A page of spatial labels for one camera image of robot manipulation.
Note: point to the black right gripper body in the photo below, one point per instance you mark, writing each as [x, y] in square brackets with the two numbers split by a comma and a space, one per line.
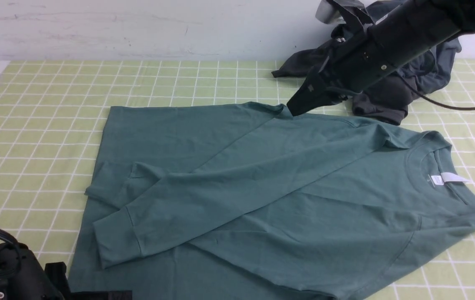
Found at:
[369, 55]

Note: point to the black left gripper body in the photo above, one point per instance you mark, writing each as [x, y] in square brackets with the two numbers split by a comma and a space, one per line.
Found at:
[23, 278]

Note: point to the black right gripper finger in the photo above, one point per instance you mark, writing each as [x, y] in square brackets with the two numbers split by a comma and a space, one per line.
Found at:
[311, 94]
[334, 97]

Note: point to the green long sleeve shirt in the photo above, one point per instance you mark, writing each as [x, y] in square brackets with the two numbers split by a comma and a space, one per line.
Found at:
[247, 202]

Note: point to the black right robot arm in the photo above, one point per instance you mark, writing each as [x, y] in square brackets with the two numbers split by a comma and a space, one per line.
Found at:
[422, 24]

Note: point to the dark grey crumpled clothes pile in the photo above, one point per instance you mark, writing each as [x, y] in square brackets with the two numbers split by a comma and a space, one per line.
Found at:
[389, 98]

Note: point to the green checkered table cloth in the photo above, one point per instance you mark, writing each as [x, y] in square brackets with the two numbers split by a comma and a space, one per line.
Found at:
[52, 114]

